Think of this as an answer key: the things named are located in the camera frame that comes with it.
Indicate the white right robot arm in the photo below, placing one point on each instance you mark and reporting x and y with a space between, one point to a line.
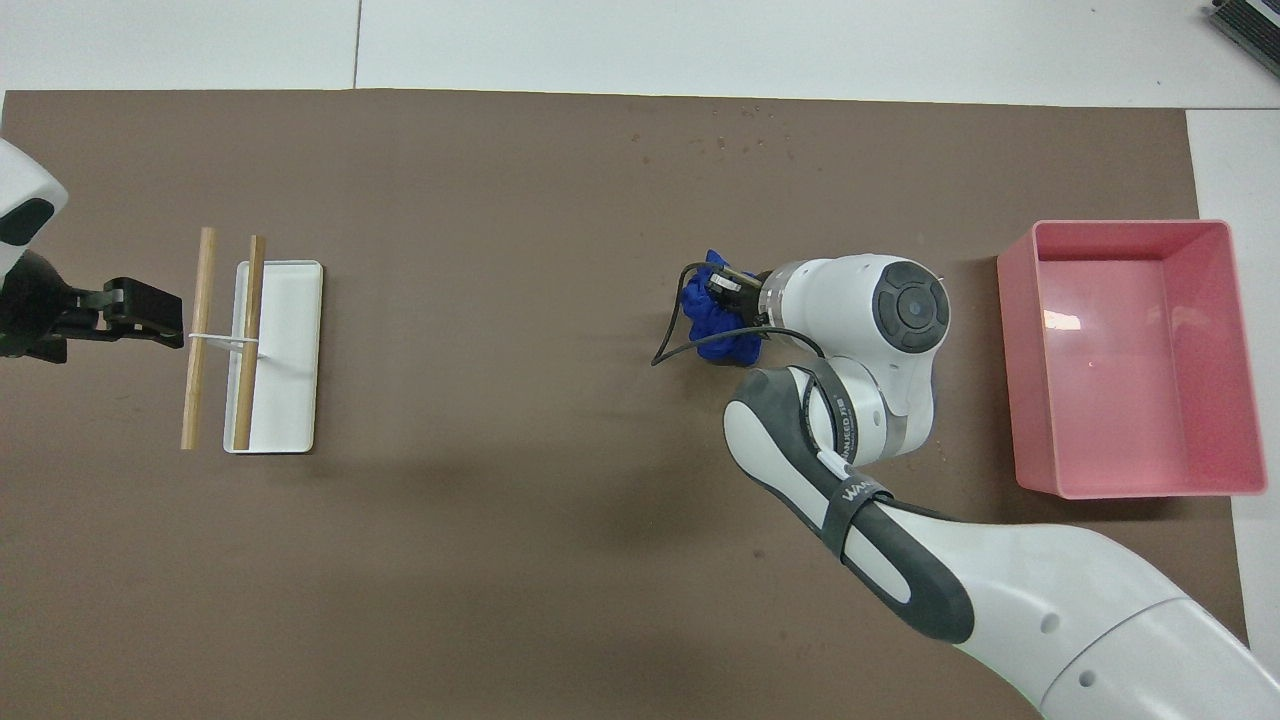
1000 580

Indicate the white rack base tray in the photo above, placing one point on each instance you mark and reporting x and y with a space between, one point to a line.
292 330

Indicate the pink plastic bin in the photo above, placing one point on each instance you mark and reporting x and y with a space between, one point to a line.
1130 400

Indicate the blue towel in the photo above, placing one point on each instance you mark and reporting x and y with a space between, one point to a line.
705 320

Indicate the grey ribbed device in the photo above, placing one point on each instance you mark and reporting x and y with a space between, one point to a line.
1250 20

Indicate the brown table mat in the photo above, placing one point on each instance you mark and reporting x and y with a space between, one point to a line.
500 550

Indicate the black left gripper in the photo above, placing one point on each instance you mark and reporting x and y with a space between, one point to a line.
35 300

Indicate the wooden rod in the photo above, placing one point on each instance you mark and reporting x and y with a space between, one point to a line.
200 300
250 300

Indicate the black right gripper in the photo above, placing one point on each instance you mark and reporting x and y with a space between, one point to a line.
735 295

